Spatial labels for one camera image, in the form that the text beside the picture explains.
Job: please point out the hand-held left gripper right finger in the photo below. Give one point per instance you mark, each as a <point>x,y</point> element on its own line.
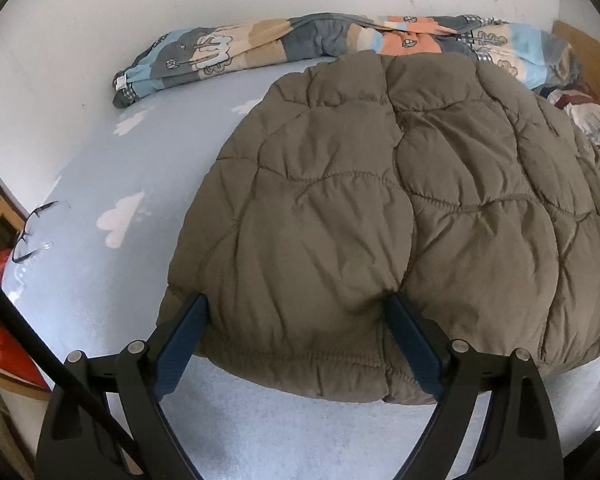
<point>415,345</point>

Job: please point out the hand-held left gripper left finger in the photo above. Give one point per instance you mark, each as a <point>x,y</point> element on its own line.
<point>180,345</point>

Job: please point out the olive puffer jacket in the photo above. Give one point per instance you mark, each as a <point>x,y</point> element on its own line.
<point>380,210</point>

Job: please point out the black rod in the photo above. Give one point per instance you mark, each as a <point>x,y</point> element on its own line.
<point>35,345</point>

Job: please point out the black eyeglasses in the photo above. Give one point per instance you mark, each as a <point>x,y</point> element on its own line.
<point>25,240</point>

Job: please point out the wooden cabinet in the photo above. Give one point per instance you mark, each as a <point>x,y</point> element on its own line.
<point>2,215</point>

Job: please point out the striped pillow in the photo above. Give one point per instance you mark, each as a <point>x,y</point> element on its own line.
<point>590,115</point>

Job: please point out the patterned patchwork quilt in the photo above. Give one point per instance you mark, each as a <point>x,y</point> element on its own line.
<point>220,52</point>

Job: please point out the wooden headboard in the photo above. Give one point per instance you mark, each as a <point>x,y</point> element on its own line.
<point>587,55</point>

